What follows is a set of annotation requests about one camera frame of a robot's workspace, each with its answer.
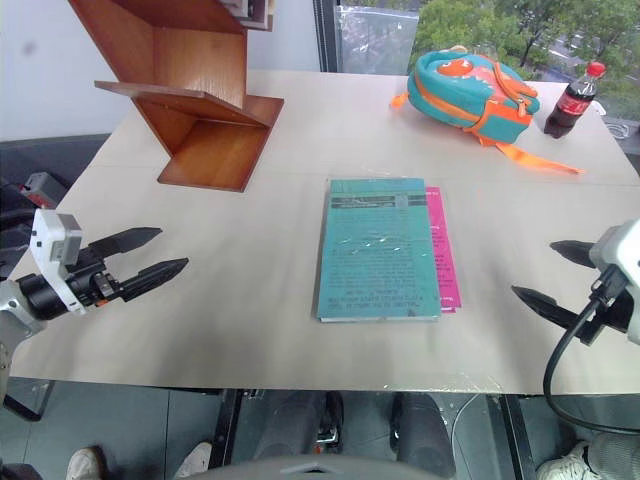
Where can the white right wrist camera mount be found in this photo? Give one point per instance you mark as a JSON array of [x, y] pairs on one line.
[[617, 245]]

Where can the white sneaker with grey trim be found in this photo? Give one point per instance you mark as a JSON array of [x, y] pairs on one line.
[[570, 465]]

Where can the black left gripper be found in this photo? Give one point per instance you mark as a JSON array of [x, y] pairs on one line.
[[89, 283]]

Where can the black table leg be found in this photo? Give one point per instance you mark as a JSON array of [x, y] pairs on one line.
[[226, 425], [515, 435]]

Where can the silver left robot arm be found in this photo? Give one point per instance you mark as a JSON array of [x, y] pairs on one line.
[[11, 310]]

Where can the teal and orange backpack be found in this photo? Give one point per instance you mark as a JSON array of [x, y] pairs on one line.
[[460, 95]]

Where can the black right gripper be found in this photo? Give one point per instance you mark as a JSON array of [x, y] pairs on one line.
[[607, 320]]

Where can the dark rounded robot leg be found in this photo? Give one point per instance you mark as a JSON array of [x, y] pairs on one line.
[[425, 435], [300, 425]]

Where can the teal book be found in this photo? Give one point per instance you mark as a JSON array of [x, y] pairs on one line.
[[375, 255]]

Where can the cola bottle with red cap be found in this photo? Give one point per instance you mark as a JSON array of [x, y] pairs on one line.
[[567, 107]]

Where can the wooden zigzag shelf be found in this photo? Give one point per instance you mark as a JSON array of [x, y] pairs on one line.
[[200, 55]]

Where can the grey and red device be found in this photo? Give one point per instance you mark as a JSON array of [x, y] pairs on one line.
[[42, 189]]

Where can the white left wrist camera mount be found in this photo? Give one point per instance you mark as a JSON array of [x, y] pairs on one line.
[[50, 239]]

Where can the pink book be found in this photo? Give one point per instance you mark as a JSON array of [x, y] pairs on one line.
[[445, 250]]

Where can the black metal floor frame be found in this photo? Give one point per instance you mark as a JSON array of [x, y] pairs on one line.
[[30, 405]]

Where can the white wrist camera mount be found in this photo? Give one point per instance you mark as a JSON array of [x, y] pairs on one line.
[[617, 245], [50, 239]]

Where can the white shoe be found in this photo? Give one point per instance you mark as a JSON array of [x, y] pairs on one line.
[[196, 459], [86, 464]]

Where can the grey robot torso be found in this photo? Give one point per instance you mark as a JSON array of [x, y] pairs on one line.
[[320, 467]]

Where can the black window frame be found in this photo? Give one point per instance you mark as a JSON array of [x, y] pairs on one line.
[[325, 35]]

